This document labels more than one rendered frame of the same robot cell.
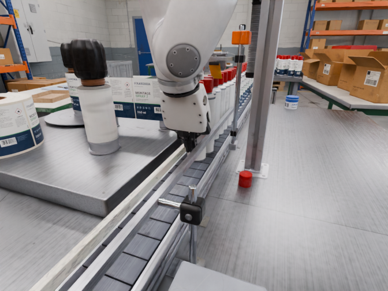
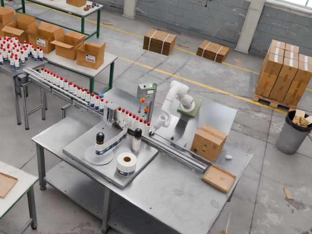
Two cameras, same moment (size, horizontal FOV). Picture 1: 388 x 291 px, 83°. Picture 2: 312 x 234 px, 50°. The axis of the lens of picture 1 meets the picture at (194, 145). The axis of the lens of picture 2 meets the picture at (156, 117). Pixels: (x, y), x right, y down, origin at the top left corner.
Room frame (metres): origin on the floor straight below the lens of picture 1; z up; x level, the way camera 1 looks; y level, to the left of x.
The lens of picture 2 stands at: (0.19, 2.94, 3.40)
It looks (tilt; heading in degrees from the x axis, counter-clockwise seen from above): 37 degrees down; 275
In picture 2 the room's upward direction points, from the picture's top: 11 degrees clockwise
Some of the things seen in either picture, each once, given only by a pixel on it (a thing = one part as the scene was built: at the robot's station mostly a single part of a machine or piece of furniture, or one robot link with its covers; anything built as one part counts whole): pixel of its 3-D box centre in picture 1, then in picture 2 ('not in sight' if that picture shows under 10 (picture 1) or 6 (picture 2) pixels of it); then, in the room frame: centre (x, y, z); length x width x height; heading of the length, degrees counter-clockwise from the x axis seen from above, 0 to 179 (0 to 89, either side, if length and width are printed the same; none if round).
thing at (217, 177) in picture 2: not in sight; (219, 178); (-0.36, 0.32, 0.85); 0.30 x 0.26 x 0.04; 160
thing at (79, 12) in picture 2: not in sight; (50, 14); (3.63, -3.87, 0.39); 2.20 x 0.80 x 0.78; 170
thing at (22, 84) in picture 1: (41, 98); not in sight; (4.07, 2.80, 0.32); 1.20 x 0.83 x 0.64; 79
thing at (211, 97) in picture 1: (205, 117); (144, 127); (0.59, -0.03, 0.98); 0.05 x 0.05 x 0.20
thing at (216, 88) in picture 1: (212, 108); (136, 124); (0.69, -0.06, 0.98); 0.05 x 0.05 x 0.20
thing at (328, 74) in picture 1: (336, 66); (42, 37); (2.65, -1.62, 0.97); 0.45 x 0.38 x 0.37; 83
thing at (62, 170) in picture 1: (107, 129); (111, 151); (0.85, 0.35, 0.86); 0.80 x 0.67 x 0.05; 160
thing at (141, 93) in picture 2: not in sight; (145, 93); (0.65, -0.14, 1.38); 0.17 x 0.10 x 0.19; 35
